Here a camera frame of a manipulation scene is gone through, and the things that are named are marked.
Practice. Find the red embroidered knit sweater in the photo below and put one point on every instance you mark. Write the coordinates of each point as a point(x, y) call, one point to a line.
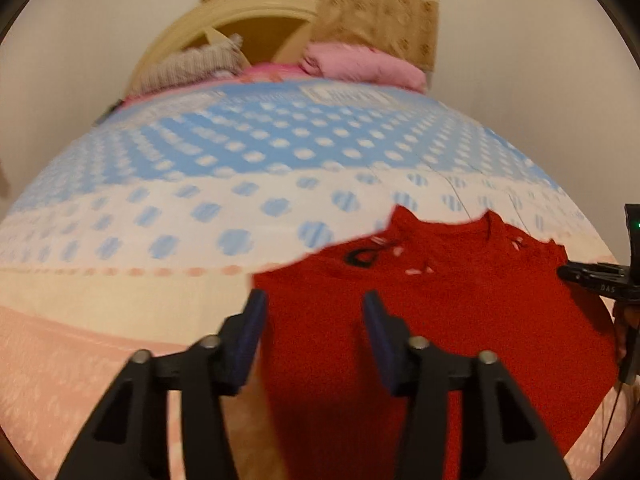
point(465, 310)

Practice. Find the polka dot bedspread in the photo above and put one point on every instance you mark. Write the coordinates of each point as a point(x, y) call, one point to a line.
point(200, 170)

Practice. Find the cream wooden headboard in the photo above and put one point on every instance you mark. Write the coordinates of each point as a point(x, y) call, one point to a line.
point(250, 20)

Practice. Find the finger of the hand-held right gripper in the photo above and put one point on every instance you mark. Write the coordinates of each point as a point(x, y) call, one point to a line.
point(595, 277)

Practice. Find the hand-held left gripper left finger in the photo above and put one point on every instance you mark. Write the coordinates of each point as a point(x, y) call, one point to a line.
point(245, 345)

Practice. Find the pink pillow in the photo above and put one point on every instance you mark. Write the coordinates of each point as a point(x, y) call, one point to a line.
point(360, 62)

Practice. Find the striped pillow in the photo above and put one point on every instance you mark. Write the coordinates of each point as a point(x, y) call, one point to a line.
point(187, 64)

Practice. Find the person's right hand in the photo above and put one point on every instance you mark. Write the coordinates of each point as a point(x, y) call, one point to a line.
point(626, 330)

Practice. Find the dark cloth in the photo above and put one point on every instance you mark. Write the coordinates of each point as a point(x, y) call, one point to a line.
point(109, 112)

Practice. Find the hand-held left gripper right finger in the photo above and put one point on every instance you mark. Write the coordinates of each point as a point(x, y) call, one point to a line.
point(382, 340)

